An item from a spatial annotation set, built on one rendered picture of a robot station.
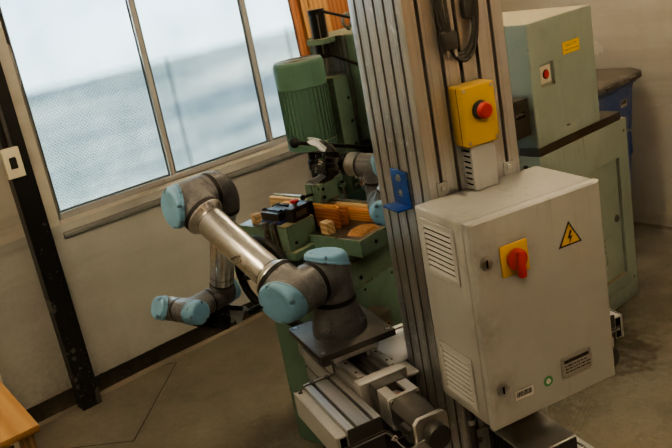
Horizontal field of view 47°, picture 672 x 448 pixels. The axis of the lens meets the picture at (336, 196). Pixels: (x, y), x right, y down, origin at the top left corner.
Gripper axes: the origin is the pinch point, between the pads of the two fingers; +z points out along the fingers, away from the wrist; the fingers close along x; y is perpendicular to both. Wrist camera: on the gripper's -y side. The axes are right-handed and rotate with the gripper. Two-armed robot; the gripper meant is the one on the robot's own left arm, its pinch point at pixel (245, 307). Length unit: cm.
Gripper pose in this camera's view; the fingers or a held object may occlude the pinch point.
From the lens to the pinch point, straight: 269.3
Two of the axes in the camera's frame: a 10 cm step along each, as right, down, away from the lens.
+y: -1.1, 9.9, -1.2
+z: 6.9, 1.6, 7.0
